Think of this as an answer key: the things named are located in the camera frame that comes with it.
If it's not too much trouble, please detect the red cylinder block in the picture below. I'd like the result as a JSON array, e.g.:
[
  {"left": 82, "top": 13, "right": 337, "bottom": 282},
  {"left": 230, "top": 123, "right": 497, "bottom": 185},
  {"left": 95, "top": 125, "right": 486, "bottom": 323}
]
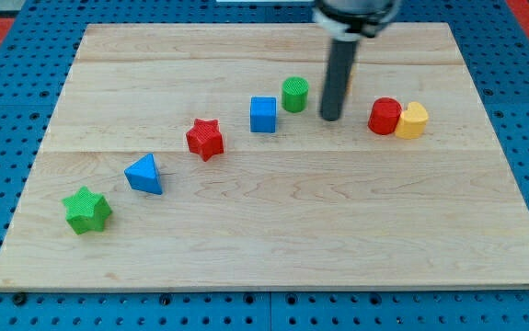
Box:
[{"left": 367, "top": 97, "right": 402, "bottom": 135}]

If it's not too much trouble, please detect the blue cube block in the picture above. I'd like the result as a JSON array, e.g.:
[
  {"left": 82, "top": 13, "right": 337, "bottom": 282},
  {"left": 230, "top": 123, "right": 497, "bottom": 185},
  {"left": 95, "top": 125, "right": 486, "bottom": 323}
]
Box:
[{"left": 250, "top": 97, "right": 277, "bottom": 133}]

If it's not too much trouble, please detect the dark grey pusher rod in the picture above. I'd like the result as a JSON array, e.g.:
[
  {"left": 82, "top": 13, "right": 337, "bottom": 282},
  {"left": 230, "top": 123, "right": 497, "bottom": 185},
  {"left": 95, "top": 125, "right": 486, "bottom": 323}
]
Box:
[{"left": 319, "top": 40, "right": 359, "bottom": 121}]

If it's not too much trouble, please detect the green cylinder block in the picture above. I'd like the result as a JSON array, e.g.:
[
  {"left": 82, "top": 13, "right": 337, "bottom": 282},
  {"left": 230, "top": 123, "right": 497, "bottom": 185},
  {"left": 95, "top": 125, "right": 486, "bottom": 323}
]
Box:
[{"left": 282, "top": 76, "right": 309, "bottom": 113}]

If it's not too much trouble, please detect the green star block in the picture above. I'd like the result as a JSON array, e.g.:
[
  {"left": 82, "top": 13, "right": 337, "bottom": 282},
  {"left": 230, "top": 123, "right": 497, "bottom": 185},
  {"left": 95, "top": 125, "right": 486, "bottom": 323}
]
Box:
[{"left": 62, "top": 186, "right": 112, "bottom": 234}]

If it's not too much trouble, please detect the blue triangle block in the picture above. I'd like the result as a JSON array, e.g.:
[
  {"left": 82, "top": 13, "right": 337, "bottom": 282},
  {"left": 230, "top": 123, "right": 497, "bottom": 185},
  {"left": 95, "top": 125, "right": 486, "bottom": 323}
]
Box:
[{"left": 124, "top": 154, "right": 163, "bottom": 195}]

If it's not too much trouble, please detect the yellow heart block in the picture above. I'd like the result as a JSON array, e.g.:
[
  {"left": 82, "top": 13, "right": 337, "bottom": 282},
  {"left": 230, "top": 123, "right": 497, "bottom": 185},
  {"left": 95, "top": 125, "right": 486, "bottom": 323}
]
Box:
[{"left": 395, "top": 101, "right": 429, "bottom": 139}]

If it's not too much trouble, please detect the wooden board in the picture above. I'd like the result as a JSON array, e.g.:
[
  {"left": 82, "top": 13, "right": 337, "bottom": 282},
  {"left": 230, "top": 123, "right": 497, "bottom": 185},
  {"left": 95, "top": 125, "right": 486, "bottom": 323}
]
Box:
[{"left": 0, "top": 23, "right": 529, "bottom": 292}]

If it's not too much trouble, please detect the red star block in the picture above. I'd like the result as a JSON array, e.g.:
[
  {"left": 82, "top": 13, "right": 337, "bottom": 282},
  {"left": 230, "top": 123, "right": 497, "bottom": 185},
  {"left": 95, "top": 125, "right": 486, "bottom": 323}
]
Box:
[{"left": 186, "top": 119, "right": 224, "bottom": 162}]

